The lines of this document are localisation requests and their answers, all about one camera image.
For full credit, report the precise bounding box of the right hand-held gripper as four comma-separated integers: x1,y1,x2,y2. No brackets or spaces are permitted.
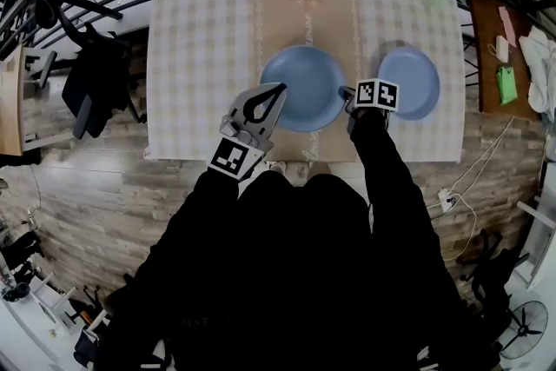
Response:
337,76,400,116

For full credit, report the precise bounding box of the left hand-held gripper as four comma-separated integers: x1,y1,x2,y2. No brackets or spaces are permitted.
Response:
207,81,288,182

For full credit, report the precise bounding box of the large blue plate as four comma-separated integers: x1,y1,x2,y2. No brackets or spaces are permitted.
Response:
258,44,348,134

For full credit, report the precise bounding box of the medium blue plate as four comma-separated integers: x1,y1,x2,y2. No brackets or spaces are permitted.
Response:
375,46,441,123

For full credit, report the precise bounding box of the person's right forearm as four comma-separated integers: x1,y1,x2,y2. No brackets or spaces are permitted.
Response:
349,108,435,257

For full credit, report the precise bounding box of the person's left forearm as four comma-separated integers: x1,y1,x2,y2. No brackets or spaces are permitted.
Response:
149,164,242,257

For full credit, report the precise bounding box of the checked beige tablecloth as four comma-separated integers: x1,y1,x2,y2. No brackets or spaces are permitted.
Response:
142,0,467,165

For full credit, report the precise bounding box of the white power strip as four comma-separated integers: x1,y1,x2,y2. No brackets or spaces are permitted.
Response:
436,186,460,214

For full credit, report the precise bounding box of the dark wooden side table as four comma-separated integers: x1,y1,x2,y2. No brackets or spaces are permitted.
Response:
467,0,556,123

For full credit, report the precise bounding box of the green bag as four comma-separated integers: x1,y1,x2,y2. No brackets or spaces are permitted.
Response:
496,64,518,106

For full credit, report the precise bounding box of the beige small pouch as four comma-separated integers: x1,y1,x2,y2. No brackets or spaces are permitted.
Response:
486,34,512,64

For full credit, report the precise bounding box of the person's black sweater torso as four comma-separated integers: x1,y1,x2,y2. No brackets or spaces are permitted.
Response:
93,169,500,371

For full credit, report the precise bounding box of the pink flat packet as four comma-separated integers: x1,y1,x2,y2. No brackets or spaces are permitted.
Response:
497,6,518,49

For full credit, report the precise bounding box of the black office chair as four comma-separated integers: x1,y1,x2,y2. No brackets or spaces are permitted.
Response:
25,0,149,140

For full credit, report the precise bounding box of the white crumpled cloth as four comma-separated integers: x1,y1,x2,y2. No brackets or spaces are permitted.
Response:
519,25,556,125

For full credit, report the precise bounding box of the black round-backed chair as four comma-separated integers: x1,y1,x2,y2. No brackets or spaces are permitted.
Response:
455,228,533,344

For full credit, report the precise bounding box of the white shelf unit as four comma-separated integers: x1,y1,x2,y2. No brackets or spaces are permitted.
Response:
516,160,556,290

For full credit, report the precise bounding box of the light wooden desk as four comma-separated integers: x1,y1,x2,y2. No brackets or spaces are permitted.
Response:
0,43,27,157

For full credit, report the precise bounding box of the black floor fan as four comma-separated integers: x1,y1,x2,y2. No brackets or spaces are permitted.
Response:
498,299,550,361

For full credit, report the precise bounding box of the white office desk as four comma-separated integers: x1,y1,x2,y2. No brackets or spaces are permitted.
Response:
0,268,112,371

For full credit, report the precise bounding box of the white cable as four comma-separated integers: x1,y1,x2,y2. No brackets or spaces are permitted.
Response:
427,116,516,262

